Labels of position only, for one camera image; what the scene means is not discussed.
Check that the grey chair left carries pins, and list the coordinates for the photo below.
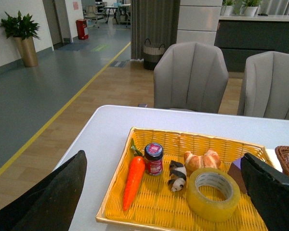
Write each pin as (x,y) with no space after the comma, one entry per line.
(190,76)

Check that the yellow wicker basket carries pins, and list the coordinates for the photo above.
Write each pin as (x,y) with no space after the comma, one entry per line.
(156,207)

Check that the white cabinet column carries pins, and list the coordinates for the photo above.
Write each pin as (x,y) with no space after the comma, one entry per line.
(198,21)

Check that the potted plant gold vase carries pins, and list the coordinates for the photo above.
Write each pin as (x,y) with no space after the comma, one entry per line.
(22,29)

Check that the toy carrot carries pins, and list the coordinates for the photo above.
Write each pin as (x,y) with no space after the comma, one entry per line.
(135,174)

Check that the purple foam cube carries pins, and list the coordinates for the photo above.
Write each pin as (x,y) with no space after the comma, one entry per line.
(235,172)

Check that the grey chair right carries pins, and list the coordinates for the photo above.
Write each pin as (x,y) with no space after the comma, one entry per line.
(265,86)

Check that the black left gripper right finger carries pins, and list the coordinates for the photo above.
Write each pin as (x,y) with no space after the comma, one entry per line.
(268,190)

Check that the grey curtain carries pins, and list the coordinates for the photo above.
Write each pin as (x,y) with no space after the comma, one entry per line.
(156,20)

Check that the dark counter cabinet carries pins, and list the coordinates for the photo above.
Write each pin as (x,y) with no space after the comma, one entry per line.
(241,38)

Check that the woven laundry basket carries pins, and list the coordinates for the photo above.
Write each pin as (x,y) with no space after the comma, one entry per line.
(152,54)

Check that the yellow tape roll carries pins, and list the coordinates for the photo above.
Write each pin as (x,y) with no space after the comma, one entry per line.
(212,194)

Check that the white potted plant left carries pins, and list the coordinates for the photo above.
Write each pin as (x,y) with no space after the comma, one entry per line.
(227,7)

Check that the grey chair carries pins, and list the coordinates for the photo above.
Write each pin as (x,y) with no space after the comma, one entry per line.
(190,76)
(265,86)

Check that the small red jar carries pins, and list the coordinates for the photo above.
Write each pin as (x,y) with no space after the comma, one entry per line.
(154,158)

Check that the office chair background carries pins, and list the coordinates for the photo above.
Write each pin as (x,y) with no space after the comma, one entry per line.
(91,12)

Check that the toy croissant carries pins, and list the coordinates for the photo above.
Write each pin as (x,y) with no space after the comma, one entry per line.
(194,162)

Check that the red bin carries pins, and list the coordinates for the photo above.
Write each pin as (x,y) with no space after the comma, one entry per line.
(82,29)

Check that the toy panda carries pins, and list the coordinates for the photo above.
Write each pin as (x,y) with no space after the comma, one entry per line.
(179,176)

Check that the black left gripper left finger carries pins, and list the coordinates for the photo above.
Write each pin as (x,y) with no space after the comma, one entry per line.
(49,205)

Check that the white potted plant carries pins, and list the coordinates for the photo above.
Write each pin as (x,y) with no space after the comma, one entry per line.
(250,7)
(227,7)

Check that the white potted plant right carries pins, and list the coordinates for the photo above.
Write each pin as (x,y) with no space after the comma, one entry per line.
(250,7)

